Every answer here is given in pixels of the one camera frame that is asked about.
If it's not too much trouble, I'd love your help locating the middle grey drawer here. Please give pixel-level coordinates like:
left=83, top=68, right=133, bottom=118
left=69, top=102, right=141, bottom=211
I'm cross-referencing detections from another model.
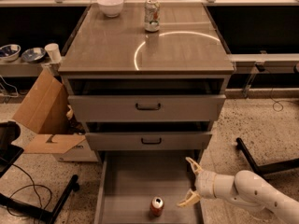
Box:
left=86, top=132, right=212, bottom=151

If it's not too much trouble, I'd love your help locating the brown cardboard box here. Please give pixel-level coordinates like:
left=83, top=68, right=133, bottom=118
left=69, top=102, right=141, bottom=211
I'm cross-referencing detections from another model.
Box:
left=13, top=70, right=98, bottom=162

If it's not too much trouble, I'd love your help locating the grey drawer cabinet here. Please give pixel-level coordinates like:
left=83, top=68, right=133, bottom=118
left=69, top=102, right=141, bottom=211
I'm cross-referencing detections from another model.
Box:
left=58, top=2, right=236, bottom=224

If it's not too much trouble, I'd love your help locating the blue patterned bowl left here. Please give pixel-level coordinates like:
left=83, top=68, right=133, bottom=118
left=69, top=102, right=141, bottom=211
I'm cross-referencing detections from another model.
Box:
left=0, top=44, right=21, bottom=62

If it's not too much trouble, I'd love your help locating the blue patterned bowl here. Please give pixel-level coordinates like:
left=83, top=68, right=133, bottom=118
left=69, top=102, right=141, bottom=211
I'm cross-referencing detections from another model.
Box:
left=0, top=44, right=21, bottom=62
left=21, top=48, right=46, bottom=63

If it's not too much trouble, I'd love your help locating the white green soda can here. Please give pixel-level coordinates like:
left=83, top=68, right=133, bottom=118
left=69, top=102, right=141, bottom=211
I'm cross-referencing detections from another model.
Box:
left=144, top=0, right=160, bottom=32

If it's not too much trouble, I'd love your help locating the grey side shelf left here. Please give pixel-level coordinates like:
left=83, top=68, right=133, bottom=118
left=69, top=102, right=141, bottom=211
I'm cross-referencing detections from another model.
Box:
left=0, top=58, right=60, bottom=77

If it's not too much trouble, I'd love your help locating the blue patterned bowl right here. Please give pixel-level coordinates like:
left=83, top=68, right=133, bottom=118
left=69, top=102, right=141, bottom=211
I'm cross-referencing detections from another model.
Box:
left=21, top=48, right=46, bottom=63

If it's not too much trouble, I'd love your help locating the black cable on floor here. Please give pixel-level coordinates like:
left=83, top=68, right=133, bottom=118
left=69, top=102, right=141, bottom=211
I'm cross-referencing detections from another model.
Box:
left=5, top=162, right=54, bottom=217

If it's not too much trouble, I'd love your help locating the white paper cup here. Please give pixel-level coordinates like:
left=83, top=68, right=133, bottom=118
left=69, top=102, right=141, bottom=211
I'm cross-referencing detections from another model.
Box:
left=45, top=43, right=62, bottom=63

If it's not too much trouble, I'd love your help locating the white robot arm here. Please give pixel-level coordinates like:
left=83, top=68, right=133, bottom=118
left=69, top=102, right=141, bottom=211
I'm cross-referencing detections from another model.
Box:
left=178, top=157, right=299, bottom=224

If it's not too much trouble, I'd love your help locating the grey drawer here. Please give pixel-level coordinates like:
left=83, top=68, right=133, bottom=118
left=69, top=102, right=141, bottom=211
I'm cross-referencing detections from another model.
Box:
left=94, top=150, right=204, bottom=224
left=69, top=95, right=225, bottom=122
left=86, top=132, right=212, bottom=151

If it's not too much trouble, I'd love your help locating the red coke can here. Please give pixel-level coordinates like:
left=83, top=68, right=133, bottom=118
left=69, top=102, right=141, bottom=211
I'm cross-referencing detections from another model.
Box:
left=150, top=196, right=164, bottom=217

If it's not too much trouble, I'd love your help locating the bottom grey drawer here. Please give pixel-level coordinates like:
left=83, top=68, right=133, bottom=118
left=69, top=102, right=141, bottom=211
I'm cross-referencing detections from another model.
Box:
left=94, top=150, right=204, bottom=224

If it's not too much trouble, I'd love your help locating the top grey drawer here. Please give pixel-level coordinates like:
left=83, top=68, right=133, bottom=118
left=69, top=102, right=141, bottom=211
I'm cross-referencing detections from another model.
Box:
left=69, top=95, right=225, bottom=122

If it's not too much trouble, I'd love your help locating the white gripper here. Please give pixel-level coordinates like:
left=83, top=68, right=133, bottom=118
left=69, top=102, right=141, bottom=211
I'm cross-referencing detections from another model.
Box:
left=177, top=157, right=216, bottom=207

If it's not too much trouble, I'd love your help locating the white bowl on counter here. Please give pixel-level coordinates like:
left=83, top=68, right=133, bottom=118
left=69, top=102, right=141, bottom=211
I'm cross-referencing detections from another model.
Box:
left=97, top=0, right=124, bottom=18

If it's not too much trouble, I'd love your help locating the black stand left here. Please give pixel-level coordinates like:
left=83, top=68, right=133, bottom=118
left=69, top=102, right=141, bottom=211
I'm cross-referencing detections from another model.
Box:
left=0, top=120, right=80, bottom=224

